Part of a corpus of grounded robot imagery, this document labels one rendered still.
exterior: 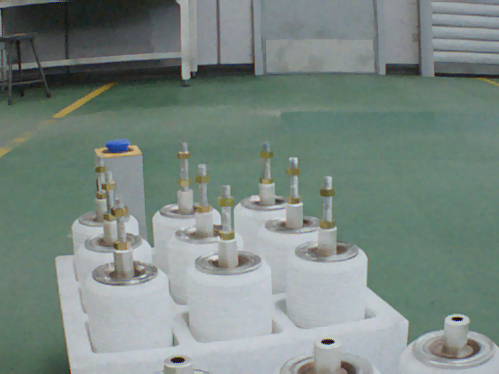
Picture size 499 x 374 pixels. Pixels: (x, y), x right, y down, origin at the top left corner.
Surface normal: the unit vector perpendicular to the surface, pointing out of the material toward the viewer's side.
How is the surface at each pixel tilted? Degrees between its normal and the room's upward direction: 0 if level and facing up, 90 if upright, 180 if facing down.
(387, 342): 90
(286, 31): 90
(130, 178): 90
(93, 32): 90
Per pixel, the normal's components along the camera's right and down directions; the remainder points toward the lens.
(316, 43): -0.01, 0.24
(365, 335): 0.27, 0.22
